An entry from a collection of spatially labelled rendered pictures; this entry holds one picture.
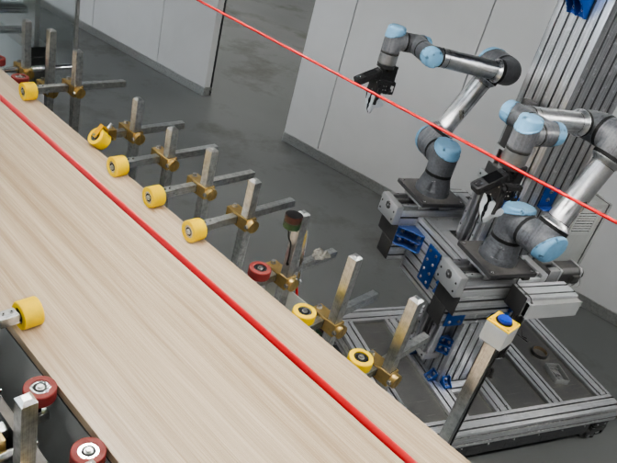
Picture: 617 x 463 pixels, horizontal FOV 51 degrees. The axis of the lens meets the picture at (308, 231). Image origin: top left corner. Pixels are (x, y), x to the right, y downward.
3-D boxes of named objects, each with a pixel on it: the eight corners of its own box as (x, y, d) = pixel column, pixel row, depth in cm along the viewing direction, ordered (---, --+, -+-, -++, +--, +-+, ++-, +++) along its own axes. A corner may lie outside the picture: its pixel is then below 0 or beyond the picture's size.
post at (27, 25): (27, 107, 350) (28, 17, 326) (29, 109, 349) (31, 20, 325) (20, 107, 348) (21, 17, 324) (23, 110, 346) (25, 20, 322)
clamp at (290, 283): (272, 269, 242) (274, 258, 240) (297, 289, 235) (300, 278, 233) (261, 274, 238) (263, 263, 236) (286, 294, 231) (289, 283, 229)
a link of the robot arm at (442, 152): (432, 175, 272) (443, 147, 265) (420, 161, 283) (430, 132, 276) (457, 178, 276) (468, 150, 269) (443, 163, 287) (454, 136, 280)
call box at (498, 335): (488, 331, 185) (499, 310, 181) (510, 345, 181) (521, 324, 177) (476, 339, 180) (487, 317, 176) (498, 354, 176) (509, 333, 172)
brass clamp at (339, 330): (319, 313, 231) (321, 302, 228) (346, 335, 224) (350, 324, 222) (307, 319, 227) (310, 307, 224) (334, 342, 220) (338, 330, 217)
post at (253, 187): (232, 281, 259) (256, 175, 235) (238, 286, 258) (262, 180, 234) (225, 284, 257) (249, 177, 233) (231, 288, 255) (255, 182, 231)
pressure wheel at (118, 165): (131, 174, 256) (120, 175, 261) (127, 153, 254) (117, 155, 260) (117, 176, 252) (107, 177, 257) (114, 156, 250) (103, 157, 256)
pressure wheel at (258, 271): (255, 283, 237) (261, 257, 231) (269, 295, 232) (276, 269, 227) (238, 289, 231) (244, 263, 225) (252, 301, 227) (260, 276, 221)
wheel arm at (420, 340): (420, 339, 235) (423, 330, 233) (427, 344, 233) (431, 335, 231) (342, 386, 205) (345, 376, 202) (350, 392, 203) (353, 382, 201)
